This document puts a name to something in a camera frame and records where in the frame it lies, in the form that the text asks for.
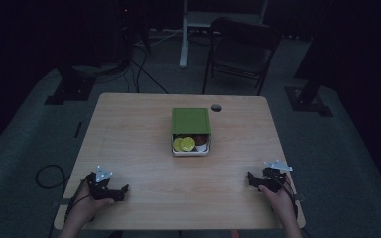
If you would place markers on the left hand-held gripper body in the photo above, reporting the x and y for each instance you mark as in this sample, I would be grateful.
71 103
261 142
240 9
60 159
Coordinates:
103 191

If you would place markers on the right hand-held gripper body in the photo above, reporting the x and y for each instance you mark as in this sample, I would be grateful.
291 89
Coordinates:
274 180

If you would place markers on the person's left hand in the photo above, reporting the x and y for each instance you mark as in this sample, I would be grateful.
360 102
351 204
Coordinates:
87 206

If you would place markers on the person's right hand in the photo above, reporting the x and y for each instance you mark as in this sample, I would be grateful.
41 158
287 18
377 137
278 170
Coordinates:
278 201

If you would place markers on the brown and white cup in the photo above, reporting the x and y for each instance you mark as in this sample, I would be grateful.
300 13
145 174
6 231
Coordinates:
201 141

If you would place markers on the white box drawer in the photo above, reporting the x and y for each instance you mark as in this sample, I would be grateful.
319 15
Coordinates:
190 152

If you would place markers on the green box sleeve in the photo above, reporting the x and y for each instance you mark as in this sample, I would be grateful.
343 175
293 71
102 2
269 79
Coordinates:
190 121

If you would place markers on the black stand with base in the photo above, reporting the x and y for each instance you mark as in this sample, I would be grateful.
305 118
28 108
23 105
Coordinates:
72 89
307 99

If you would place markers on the black folding chair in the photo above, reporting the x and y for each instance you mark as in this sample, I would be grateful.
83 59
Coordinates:
241 43

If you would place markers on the white desk frame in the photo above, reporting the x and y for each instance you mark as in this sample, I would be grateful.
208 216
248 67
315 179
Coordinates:
184 39

